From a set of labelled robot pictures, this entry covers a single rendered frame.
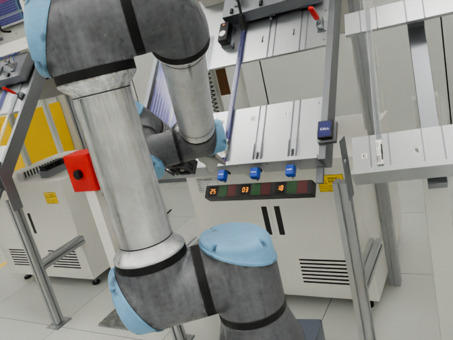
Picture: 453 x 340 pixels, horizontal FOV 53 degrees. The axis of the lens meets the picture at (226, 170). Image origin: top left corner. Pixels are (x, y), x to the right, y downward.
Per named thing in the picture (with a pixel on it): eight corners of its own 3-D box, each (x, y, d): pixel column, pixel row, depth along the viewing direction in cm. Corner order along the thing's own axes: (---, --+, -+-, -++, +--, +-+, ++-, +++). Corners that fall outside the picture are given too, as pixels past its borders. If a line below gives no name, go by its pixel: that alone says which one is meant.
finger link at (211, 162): (222, 180, 123) (192, 170, 119) (225, 160, 125) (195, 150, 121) (228, 177, 121) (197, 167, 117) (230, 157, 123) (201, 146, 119)
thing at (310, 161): (325, 168, 126) (316, 158, 120) (142, 181, 159) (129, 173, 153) (325, 164, 126) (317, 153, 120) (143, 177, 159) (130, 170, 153)
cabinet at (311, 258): (381, 316, 165) (356, 156, 148) (218, 301, 200) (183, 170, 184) (404, 234, 218) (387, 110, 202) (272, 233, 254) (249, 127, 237)
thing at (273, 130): (322, 160, 124) (318, 156, 121) (138, 175, 157) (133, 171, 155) (326, 100, 131) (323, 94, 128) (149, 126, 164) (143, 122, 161)
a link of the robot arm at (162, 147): (178, 156, 93) (168, 117, 99) (125, 170, 92) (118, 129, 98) (184, 177, 99) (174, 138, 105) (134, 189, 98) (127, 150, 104)
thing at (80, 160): (139, 332, 191) (81, 158, 170) (98, 326, 203) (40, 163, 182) (170, 299, 211) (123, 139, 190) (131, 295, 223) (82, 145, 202)
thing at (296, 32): (331, 53, 139) (327, 43, 135) (162, 87, 172) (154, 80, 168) (337, -29, 151) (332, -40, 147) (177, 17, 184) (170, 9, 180)
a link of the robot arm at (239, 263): (294, 310, 71) (278, 233, 67) (212, 334, 70) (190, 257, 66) (276, 275, 82) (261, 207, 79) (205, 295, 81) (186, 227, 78)
